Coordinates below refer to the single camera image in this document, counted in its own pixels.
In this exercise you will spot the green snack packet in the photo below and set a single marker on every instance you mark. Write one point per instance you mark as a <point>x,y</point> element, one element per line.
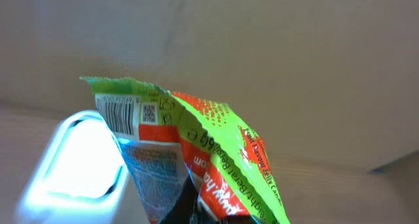
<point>165,137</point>

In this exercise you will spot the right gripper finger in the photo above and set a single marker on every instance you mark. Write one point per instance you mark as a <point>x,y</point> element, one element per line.
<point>184,210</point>

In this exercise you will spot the white barcode scanner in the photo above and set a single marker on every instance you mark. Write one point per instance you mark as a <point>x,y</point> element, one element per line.
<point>81,178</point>

